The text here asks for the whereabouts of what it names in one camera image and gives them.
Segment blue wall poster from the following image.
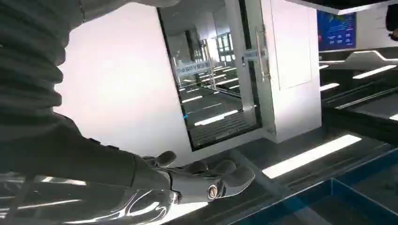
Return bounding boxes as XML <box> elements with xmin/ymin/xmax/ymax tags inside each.
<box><xmin>317</xmin><ymin>11</ymin><xmax>357</xmax><ymax>52</ymax></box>

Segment white panelled column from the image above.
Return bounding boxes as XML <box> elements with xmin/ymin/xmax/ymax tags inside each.
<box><xmin>261</xmin><ymin>0</ymin><xmax>322</xmax><ymax>143</ymax></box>

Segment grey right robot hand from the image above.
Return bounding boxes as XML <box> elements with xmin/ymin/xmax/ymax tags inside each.
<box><xmin>0</xmin><ymin>113</ymin><xmax>256</xmax><ymax>225</ymax></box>

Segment person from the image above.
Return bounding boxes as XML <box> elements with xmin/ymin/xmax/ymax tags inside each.
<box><xmin>385</xmin><ymin>3</ymin><xmax>398</xmax><ymax>42</ymax></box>

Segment glass door with dark frame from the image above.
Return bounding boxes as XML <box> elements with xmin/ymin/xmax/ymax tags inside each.
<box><xmin>157</xmin><ymin>0</ymin><xmax>276</xmax><ymax>153</ymax></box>

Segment steel door handle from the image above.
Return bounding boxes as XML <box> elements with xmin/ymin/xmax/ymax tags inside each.
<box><xmin>255</xmin><ymin>24</ymin><xmax>271</xmax><ymax>83</ymax></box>

